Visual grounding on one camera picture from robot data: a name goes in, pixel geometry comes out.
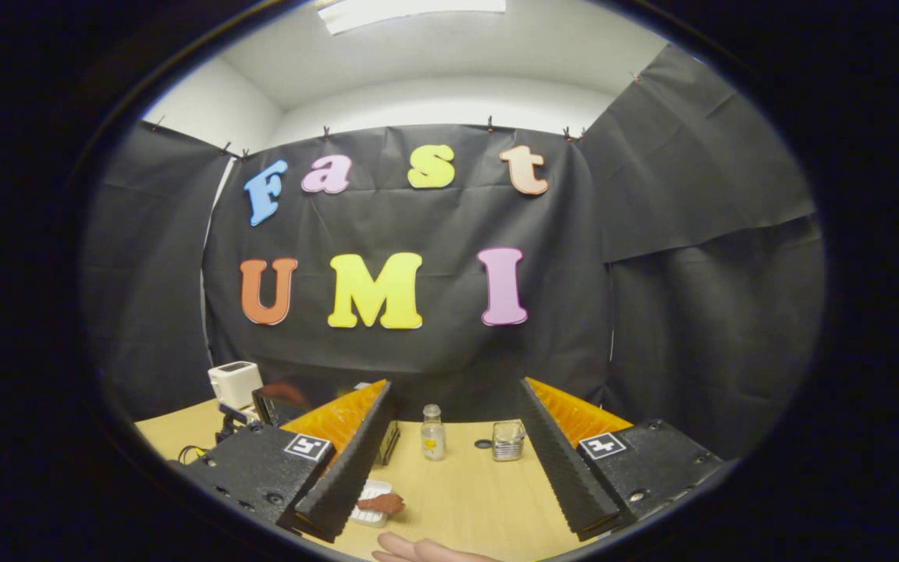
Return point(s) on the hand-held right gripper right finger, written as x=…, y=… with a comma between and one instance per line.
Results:
x=566, y=476

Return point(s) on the white toaster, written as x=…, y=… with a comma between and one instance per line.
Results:
x=232, y=382

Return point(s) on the small clear glass jar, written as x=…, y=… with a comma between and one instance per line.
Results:
x=508, y=443

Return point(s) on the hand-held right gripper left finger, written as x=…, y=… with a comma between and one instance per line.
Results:
x=348, y=468

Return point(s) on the glass bottle with yellow label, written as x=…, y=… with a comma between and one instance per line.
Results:
x=433, y=441

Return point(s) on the black electric oven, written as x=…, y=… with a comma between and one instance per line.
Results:
x=387, y=445

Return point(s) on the small white food tray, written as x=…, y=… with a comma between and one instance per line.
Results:
x=375, y=488

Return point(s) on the brown meat piece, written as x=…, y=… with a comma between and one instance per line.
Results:
x=381, y=503

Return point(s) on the large ceiling light panel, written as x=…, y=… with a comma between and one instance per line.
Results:
x=410, y=12

